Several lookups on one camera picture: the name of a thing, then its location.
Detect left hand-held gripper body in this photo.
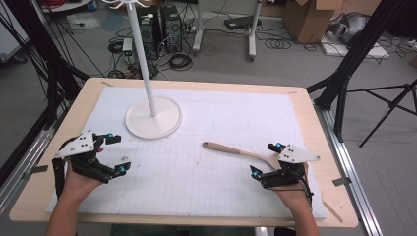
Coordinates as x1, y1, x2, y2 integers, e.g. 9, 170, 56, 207
54, 130, 114, 185

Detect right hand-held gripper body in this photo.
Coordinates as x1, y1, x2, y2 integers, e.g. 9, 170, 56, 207
261, 144, 322, 190

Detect wooden spatula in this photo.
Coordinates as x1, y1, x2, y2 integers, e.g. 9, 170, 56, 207
202, 141, 283, 171

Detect person's right hand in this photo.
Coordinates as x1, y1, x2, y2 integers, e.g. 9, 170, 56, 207
271, 162, 313, 212

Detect person's left hand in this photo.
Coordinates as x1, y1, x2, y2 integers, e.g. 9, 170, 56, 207
60, 147, 104, 202

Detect white grid mat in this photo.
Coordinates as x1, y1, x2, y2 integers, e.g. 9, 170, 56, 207
45, 86, 328, 220

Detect black table clamp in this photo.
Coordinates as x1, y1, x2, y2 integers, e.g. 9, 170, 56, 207
22, 164, 49, 180
331, 176, 353, 188

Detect white hook stand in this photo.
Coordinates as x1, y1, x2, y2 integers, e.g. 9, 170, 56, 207
100, 0, 183, 141

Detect thin wooden stick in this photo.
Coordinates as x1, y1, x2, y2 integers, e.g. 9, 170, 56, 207
322, 200, 344, 224

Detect small grey electronic box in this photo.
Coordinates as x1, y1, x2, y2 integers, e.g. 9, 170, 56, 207
121, 37, 135, 64

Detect black computer tower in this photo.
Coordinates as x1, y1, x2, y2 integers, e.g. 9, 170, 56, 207
135, 6, 162, 61
159, 5, 183, 54

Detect white rolling stand legs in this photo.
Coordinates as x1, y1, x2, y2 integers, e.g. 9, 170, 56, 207
192, 0, 264, 63

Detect black tripod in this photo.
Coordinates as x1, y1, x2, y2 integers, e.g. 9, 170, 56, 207
346, 78, 417, 148

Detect white flat board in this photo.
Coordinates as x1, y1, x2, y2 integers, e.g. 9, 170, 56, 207
320, 33, 391, 60

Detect cardboard box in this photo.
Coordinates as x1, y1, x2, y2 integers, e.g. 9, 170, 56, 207
282, 0, 346, 45

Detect flat black device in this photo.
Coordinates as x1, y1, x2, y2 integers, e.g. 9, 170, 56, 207
223, 15, 263, 31

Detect grey rounded appliance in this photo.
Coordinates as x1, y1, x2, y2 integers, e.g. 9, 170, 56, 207
326, 12, 371, 45

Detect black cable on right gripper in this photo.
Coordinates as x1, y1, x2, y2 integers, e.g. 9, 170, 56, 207
274, 168, 315, 206

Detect black strap on left gripper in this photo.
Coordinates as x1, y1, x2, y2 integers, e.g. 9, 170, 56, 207
51, 137, 78, 200

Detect aluminium rail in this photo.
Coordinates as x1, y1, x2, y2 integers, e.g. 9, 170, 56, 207
0, 126, 56, 215
314, 103, 384, 236

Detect black frame post with cables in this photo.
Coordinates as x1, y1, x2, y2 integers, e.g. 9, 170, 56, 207
0, 0, 91, 131

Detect thin coiled black cable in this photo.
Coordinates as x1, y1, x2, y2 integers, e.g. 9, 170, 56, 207
264, 37, 293, 51

